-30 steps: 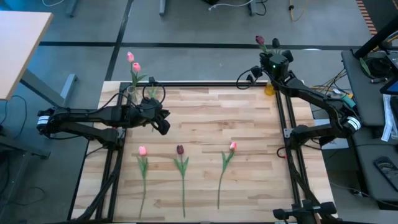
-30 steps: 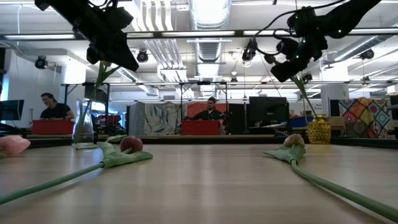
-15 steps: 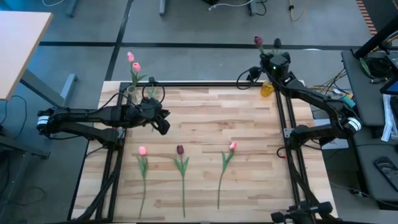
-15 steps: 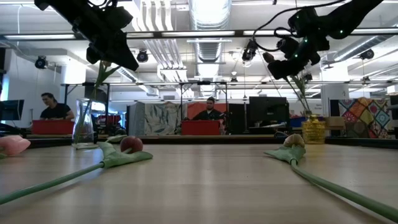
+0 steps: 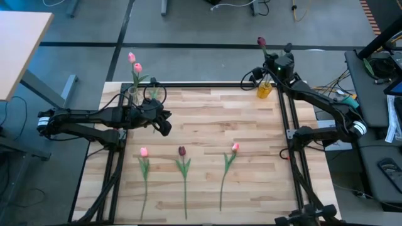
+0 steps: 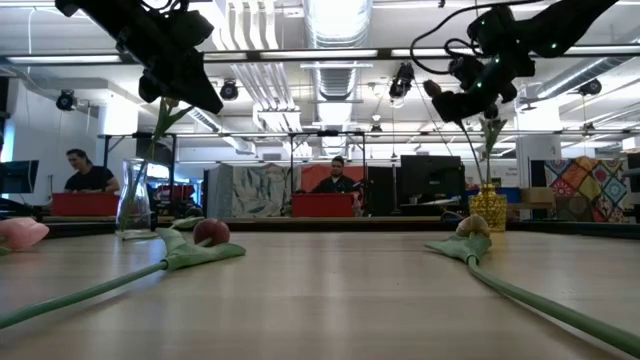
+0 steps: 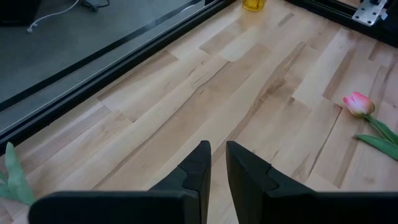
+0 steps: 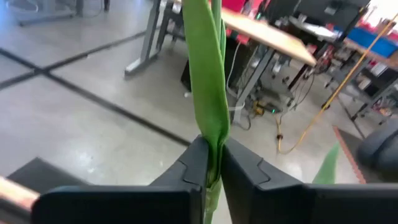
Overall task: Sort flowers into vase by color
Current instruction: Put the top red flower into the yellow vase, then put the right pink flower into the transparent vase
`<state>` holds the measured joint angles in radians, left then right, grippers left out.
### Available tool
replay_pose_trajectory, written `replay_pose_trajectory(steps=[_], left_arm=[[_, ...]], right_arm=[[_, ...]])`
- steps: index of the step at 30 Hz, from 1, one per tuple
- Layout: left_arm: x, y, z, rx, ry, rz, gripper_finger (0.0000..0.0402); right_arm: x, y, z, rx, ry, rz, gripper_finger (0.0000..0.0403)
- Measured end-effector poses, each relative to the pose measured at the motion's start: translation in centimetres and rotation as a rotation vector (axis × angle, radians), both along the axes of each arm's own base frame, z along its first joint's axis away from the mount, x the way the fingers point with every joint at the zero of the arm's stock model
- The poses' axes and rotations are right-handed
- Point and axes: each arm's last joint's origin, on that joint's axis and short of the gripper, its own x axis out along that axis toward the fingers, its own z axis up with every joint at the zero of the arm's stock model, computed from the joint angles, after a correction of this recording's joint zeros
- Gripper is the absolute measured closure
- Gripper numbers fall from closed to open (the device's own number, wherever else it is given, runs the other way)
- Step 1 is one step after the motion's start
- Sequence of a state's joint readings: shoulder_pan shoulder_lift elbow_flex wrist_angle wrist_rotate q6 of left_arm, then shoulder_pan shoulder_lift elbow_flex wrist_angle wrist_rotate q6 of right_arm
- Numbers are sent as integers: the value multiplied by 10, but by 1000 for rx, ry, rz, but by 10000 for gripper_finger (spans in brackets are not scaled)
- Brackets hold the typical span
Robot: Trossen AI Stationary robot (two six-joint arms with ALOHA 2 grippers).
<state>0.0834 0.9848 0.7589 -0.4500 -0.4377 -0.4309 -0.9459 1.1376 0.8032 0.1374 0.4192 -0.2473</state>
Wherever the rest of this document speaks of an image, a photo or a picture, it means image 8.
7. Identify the blue storage bin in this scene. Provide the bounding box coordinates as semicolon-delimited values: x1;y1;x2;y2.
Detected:
346;26;398;58

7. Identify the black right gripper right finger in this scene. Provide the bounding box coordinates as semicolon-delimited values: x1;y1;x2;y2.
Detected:
220;138;398;224

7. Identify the wooden desk with grey legs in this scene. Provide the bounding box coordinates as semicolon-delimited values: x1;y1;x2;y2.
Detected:
124;0;317;125

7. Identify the grey desk frame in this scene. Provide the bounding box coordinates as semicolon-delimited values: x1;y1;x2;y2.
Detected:
6;0;111;27

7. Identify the dark red artificial tulip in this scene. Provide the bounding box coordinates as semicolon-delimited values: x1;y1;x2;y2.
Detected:
182;0;231;224

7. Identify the yellow extension cable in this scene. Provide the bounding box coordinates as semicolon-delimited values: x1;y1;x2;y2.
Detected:
275;20;398;156

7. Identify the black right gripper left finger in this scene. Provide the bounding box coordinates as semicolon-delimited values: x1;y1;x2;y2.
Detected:
30;134;210;224

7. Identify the white cable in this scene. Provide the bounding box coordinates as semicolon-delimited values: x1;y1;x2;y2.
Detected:
226;42;246;113

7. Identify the power strip with green light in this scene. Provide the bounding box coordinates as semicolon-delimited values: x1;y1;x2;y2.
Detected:
251;99;281;116

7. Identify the dark grey padded seat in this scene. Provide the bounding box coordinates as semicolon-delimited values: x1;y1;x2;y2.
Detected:
356;119;398;175

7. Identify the black mat with orange edge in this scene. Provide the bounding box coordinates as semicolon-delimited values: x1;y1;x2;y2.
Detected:
332;126;398;184

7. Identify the red storage bin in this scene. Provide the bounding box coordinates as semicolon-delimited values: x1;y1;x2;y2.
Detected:
222;0;269;44

